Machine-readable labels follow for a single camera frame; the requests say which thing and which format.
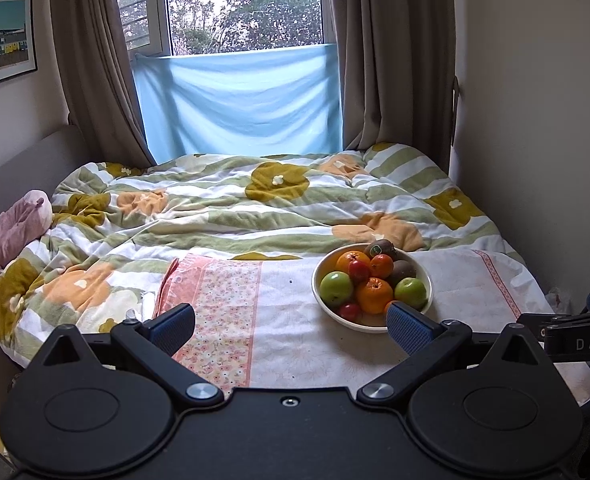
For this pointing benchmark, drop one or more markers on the beige curtain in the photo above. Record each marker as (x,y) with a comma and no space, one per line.
(395,60)
(95,60)

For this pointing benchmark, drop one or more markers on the grey bed headboard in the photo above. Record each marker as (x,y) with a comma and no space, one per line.
(25,170)

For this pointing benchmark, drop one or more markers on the green striped floral quilt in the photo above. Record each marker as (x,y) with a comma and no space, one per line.
(225,200)

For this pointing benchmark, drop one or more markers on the light blue cloth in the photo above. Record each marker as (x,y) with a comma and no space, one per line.
(240,105)

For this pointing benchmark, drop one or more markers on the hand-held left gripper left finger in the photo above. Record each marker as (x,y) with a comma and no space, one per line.
(175,327)

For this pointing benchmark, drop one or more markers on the large orange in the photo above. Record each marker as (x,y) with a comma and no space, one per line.
(347,261)
(374,295)

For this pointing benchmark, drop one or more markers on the red tomato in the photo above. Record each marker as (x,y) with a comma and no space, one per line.
(359,270)
(350,311)

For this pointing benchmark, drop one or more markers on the pink floral cloth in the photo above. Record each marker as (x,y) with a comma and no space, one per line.
(285,320)

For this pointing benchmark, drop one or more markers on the pink plush toy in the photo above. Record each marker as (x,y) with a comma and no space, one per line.
(15,230)

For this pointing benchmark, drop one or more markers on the window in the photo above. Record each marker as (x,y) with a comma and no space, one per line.
(240,5)

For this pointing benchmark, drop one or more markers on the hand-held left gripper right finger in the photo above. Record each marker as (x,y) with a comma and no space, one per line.
(410,331)

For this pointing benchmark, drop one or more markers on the brown kiwi with sticker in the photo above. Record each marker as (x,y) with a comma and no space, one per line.
(380,248)

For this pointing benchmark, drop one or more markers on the framed picture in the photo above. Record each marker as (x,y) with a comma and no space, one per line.
(2,40)

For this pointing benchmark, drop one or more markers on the cream bowl with yellow print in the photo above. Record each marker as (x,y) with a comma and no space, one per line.
(325,310)

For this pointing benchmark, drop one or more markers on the green apple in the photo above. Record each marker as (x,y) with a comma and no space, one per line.
(411,292)
(336,286)

